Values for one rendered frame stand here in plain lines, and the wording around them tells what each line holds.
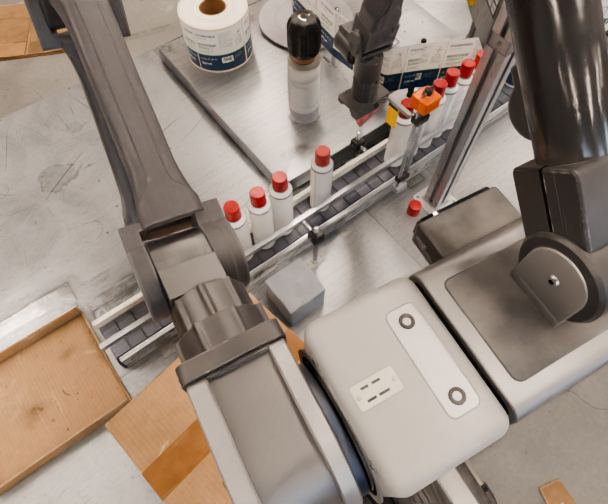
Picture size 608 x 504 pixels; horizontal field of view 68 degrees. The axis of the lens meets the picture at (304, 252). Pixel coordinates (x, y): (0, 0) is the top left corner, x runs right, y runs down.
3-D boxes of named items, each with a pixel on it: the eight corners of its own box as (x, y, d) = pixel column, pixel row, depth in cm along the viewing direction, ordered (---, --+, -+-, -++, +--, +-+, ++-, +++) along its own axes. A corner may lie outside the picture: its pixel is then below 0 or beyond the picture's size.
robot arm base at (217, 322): (210, 412, 43) (179, 386, 33) (179, 339, 47) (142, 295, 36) (290, 369, 45) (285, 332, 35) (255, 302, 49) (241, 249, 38)
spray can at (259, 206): (267, 228, 112) (260, 177, 94) (279, 242, 110) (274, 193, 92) (250, 239, 111) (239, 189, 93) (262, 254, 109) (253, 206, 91)
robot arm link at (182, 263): (176, 314, 39) (235, 291, 40) (137, 224, 43) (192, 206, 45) (185, 351, 46) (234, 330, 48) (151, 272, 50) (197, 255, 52)
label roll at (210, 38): (214, 21, 149) (205, -23, 136) (265, 42, 144) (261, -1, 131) (175, 57, 141) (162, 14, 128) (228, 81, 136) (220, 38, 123)
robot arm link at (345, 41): (358, 38, 85) (397, 24, 87) (328, 3, 90) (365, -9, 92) (352, 88, 96) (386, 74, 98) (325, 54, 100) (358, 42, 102)
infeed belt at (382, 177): (565, 41, 150) (571, 31, 146) (586, 55, 147) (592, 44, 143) (105, 334, 104) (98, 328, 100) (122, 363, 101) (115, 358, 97)
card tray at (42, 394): (82, 311, 107) (75, 305, 104) (133, 403, 98) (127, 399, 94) (-46, 390, 99) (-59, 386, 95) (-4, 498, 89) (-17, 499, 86)
